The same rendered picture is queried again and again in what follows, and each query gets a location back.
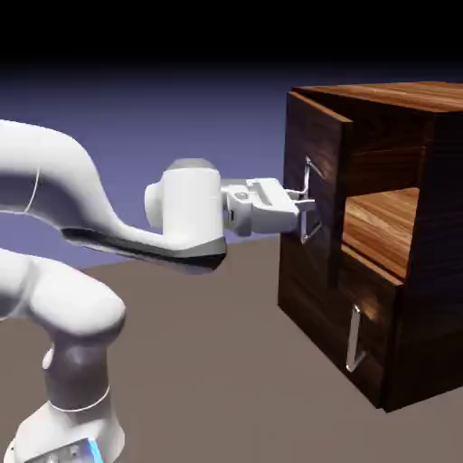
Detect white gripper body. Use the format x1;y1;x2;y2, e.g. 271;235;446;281
246;177;301;233

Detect dark wood cabinet door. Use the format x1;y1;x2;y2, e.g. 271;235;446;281
326;244;404;410
277;90;354;326

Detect dark wood cabinet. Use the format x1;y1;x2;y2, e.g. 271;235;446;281
277;81;463;413

